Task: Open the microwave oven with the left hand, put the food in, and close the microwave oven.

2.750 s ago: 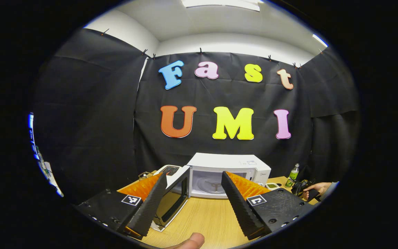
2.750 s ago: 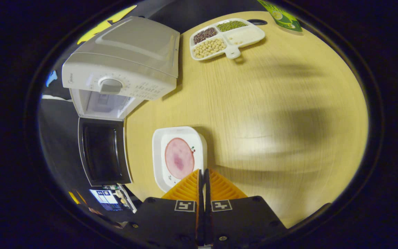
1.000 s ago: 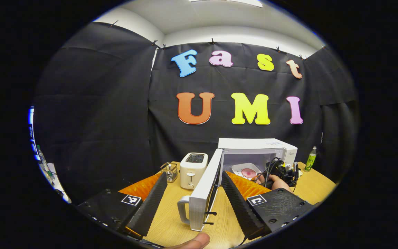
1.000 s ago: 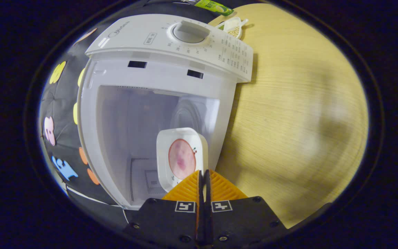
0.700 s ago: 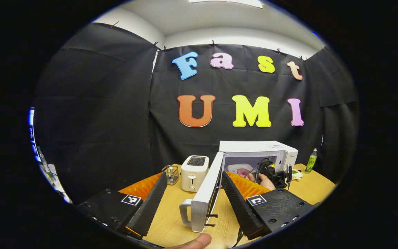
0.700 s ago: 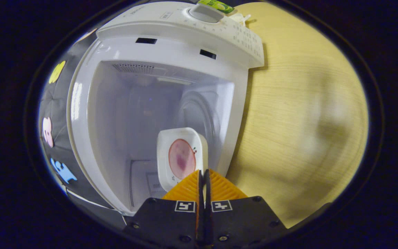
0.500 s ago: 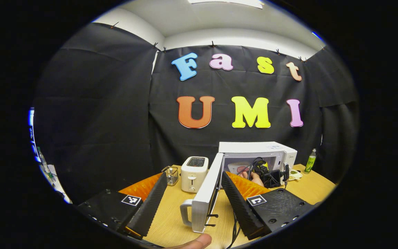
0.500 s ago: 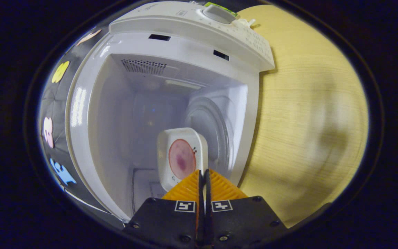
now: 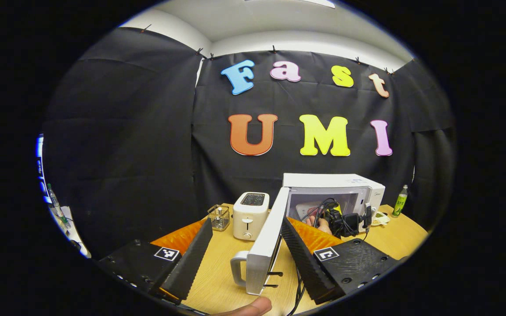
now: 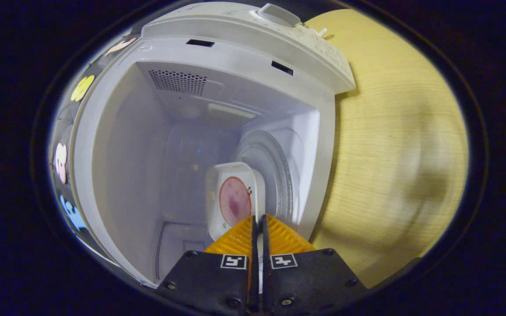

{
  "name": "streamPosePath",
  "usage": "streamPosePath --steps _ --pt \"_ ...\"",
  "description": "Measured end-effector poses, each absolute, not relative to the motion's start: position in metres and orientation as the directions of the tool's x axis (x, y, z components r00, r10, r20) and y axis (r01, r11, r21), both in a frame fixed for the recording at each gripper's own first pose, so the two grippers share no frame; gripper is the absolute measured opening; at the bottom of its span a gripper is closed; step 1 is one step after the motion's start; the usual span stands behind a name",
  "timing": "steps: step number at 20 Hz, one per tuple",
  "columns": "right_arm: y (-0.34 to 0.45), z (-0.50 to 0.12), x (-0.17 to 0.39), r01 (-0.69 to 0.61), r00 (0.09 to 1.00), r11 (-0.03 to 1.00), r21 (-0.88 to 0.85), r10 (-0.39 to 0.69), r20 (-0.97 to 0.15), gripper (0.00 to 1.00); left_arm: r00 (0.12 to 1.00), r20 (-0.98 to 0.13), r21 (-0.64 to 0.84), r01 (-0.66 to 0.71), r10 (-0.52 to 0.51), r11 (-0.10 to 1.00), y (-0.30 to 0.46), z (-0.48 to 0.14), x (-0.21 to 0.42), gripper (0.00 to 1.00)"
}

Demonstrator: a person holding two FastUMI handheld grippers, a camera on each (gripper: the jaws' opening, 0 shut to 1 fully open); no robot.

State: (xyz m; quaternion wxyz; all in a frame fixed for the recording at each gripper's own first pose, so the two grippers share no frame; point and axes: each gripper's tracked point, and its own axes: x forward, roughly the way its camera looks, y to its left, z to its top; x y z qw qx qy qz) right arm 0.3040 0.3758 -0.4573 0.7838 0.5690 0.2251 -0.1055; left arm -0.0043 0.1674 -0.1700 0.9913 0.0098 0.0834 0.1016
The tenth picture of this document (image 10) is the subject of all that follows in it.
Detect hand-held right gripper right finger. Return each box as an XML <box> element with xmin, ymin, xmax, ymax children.
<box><xmin>262</xmin><ymin>214</ymin><xmax>368</xmax><ymax>316</ymax></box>

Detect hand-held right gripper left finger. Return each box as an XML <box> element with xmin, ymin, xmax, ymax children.
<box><xmin>155</xmin><ymin>215</ymin><xmax>259</xmax><ymax>316</ymax></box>

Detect pink ham slice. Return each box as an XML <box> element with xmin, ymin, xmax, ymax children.
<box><xmin>219</xmin><ymin>176</ymin><xmax>252</xmax><ymax>226</ymax></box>

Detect white square plate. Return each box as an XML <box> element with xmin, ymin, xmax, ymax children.
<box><xmin>205</xmin><ymin>162</ymin><xmax>266</xmax><ymax>294</ymax></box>

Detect white microwave oven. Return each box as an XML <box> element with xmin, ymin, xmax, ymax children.
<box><xmin>69</xmin><ymin>2</ymin><xmax>356</xmax><ymax>288</ymax></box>

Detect glass microwave turntable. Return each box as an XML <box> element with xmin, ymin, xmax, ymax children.
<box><xmin>235</xmin><ymin>129</ymin><xmax>295</xmax><ymax>224</ymax></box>

